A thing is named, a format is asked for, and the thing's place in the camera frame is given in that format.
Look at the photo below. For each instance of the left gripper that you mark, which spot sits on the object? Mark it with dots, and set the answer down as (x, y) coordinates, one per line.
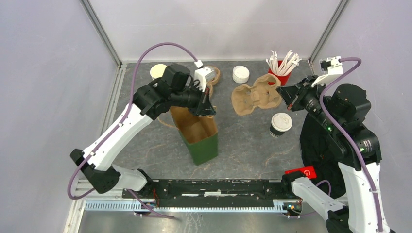
(204, 107)

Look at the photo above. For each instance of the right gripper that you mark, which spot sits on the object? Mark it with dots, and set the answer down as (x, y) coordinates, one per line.
(292, 94)

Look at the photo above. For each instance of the cardboard cup carrier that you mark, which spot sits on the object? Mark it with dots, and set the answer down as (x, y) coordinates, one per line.
(262, 94)
(211, 82)

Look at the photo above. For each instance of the white cup lid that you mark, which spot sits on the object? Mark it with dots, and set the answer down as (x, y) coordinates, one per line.
(281, 122)

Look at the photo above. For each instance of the brown paper bag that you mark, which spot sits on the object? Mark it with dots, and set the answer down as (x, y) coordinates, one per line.
(199, 133)

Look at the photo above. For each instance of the black paper coffee cup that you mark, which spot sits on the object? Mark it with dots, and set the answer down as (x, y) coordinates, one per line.
(274, 132)

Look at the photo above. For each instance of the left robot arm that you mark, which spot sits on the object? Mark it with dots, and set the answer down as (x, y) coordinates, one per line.
(175, 88)

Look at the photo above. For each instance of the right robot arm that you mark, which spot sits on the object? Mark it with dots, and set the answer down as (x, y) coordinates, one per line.
(343, 151)

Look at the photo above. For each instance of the red straw holder cup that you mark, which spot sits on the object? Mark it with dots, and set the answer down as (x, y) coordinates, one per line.
(283, 78)

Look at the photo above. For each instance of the stack of white lids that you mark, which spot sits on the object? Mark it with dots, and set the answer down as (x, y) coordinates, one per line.
(240, 74)

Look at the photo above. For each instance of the stack of paper cups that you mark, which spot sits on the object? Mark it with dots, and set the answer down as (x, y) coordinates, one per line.
(157, 71)

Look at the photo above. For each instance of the red card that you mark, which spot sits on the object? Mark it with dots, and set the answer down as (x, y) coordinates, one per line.
(308, 171)

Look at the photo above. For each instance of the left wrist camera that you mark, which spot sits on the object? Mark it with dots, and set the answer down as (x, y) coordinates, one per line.
(201, 74)

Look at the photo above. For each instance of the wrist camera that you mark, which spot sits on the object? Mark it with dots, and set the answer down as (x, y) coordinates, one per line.
(332, 68)
(201, 74)

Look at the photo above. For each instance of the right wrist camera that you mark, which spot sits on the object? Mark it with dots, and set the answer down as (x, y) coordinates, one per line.
(332, 68)

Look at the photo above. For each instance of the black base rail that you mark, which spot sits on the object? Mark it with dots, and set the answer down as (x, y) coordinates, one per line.
(213, 193)

